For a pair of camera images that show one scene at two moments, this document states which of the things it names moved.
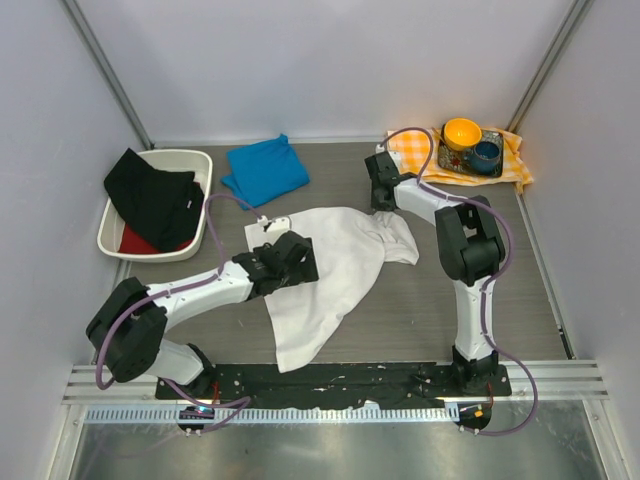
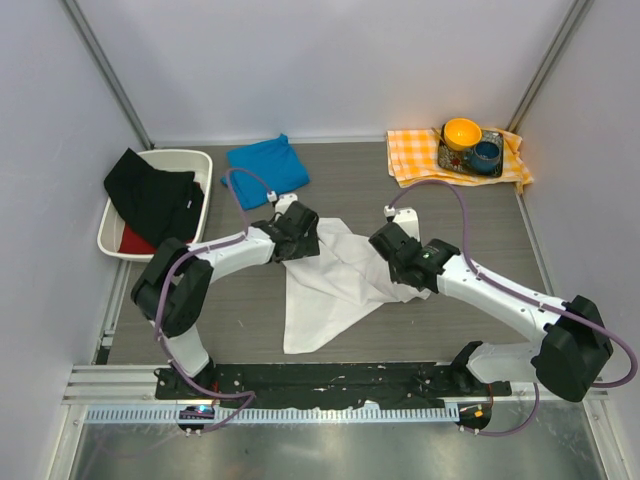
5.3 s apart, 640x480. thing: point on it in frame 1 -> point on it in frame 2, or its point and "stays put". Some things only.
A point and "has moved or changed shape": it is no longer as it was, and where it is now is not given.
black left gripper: [305, 256] -> [298, 246]
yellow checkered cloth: [415, 154] stays put
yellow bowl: [461, 134] stays put
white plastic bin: [200, 163] stays put
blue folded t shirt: [262, 171] stays put
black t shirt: [164, 206] stays put
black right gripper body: [381, 198] -> [400, 273]
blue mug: [486, 157] stays put
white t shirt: [351, 245] has moved or changed shape
